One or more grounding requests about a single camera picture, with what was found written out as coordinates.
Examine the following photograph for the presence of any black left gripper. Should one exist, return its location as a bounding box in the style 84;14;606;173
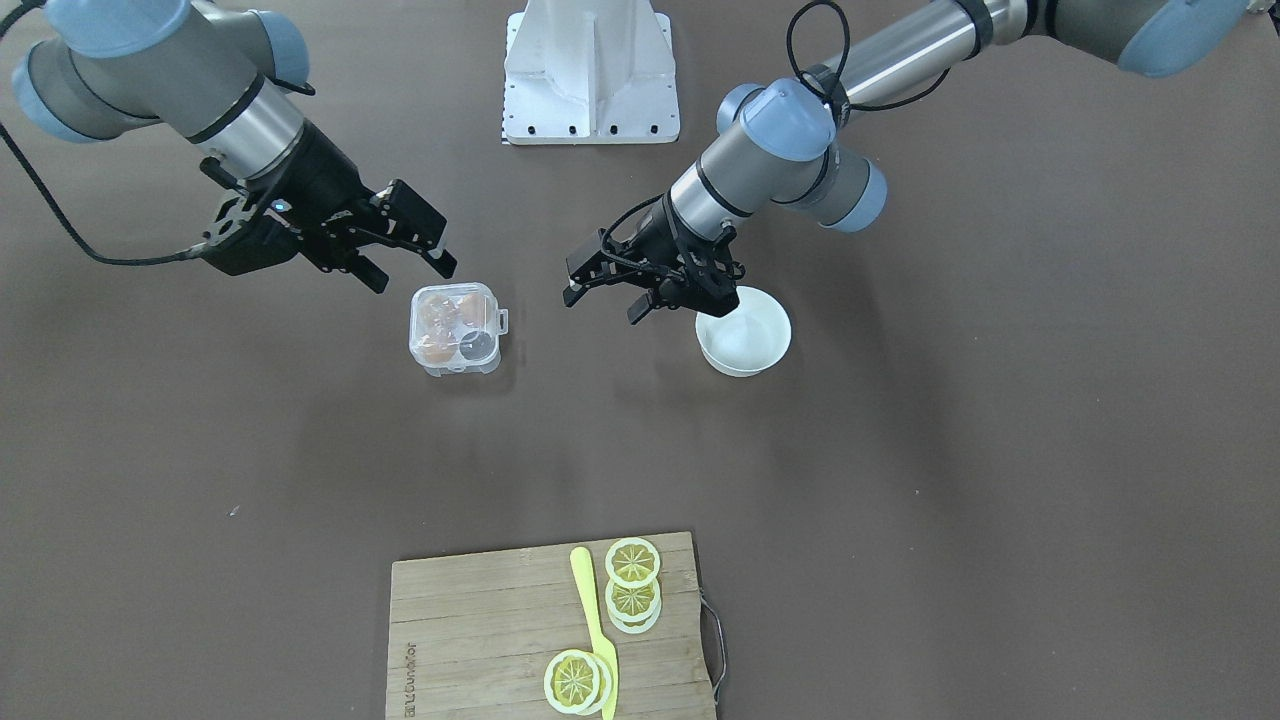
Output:
562;195;731;325

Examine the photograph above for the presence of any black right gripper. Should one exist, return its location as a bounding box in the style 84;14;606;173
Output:
250;122;457;293

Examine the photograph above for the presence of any clear plastic egg box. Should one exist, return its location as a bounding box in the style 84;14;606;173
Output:
408;282;508;377

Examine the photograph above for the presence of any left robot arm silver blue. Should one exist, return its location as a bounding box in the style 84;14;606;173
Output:
563;1;1248;323

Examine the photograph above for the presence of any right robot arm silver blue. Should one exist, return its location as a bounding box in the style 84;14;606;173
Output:
3;1;457;292

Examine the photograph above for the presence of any light brown egg in box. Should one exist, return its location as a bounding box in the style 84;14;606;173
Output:
415;332;457;365

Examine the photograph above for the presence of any white round bowl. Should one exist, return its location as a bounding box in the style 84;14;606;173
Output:
695;284;792;377

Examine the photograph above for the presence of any yellow plastic knife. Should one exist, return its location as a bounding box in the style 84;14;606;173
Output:
570;546;621;720

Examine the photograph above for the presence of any wooden cutting board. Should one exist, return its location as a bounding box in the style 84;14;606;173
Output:
384;530;717;719

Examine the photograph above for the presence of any lemon slice mid board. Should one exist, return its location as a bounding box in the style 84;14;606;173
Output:
543;650;614;716

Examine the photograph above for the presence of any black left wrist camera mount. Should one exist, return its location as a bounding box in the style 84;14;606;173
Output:
664;224;745;318

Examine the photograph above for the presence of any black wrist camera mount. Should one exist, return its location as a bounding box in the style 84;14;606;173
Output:
664;224;745;318
198;158;302;275

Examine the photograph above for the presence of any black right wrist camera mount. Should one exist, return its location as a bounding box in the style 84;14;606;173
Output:
198;158;302;275

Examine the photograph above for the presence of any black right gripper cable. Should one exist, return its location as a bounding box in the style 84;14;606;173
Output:
0;120;211;269

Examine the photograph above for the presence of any white pedestal column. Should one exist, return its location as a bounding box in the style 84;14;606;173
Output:
500;1;681;146

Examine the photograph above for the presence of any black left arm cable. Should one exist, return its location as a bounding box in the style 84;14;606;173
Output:
786;0;951;113

